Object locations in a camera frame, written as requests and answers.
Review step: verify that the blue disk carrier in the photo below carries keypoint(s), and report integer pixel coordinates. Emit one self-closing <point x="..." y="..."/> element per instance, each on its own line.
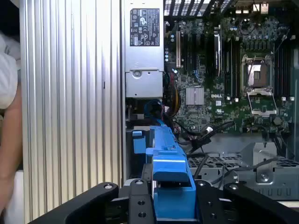
<point x="170" y="161"/>

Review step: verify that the open PC case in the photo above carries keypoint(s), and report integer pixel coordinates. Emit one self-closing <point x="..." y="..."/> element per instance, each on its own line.
<point x="231" y="141"/>

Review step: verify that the green motherboard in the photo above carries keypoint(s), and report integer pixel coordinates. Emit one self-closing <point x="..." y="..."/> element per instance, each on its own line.
<point x="210" y="112"/>

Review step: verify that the metal socket cover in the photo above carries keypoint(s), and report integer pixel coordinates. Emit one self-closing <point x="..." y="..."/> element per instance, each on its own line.
<point x="260" y="93"/>

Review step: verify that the silver perforated drive cage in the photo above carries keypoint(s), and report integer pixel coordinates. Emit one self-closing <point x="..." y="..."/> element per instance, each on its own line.
<point x="264" y="149"/>

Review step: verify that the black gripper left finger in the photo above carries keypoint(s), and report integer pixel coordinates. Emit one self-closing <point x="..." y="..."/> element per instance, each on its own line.
<point x="135" y="205"/>

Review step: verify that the black expansion slot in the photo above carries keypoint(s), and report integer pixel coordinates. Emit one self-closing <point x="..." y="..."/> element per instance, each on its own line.
<point x="186" y="52"/>
<point x="194" y="54"/>

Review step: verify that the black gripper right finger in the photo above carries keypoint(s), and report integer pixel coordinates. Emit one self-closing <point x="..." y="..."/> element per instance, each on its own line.
<point x="247" y="205"/>

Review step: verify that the metal-edged expansion slot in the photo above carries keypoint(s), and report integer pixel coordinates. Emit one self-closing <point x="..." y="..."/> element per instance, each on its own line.
<point x="217" y="53"/>

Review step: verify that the blue plastic bay latch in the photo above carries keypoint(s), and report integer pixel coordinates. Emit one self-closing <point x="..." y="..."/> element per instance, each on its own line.
<point x="139" y="142"/>

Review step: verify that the silver finned heat sink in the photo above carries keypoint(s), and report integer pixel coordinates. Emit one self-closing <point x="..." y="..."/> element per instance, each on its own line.
<point x="195" y="95"/>

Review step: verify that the thin metal locking lever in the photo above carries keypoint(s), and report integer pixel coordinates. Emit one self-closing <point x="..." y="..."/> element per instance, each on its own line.
<point x="250" y="68"/>

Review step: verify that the silver power supply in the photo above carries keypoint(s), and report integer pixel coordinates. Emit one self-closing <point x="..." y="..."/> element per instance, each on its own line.
<point x="143" y="81"/>

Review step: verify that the white expansion slot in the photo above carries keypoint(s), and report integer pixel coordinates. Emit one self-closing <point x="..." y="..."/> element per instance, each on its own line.
<point x="178" y="49"/>

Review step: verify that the black RAM slot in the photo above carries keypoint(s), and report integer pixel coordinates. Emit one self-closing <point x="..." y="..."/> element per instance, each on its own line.
<point x="238" y="70"/>
<point x="226" y="70"/>
<point x="277" y="70"/>
<point x="281" y="70"/>
<point x="234" y="70"/>
<point x="230" y="70"/>
<point x="290" y="70"/>
<point x="286" y="70"/>

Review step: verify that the CPU socket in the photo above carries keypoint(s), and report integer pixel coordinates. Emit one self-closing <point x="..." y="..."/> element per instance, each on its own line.
<point x="258" y="75"/>

